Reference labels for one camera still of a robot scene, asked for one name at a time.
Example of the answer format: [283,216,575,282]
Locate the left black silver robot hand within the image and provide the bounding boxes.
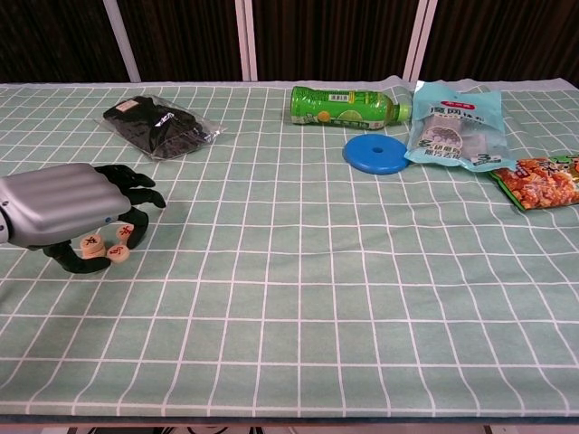
[0,163,167,275]

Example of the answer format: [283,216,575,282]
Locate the green checked tablecloth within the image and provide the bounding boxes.
[0,76,579,420]

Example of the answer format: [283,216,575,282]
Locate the blue round plastic disc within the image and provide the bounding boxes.
[342,134,411,175]

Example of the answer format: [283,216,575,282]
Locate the black items in clear bag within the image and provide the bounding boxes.
[101,95,228,161]

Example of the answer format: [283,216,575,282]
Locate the green drink bottle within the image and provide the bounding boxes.
[289,85,413,128]

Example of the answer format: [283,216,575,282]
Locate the light blue snack pouch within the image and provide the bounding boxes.
[403,80,519,172]

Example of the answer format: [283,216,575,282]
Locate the orange green snack bag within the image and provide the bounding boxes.
[487,155,579,212]

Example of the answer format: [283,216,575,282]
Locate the white partition frame post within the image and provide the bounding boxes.
[233,0,259,82]
[101,0,142,83]
[403,0,430,82]

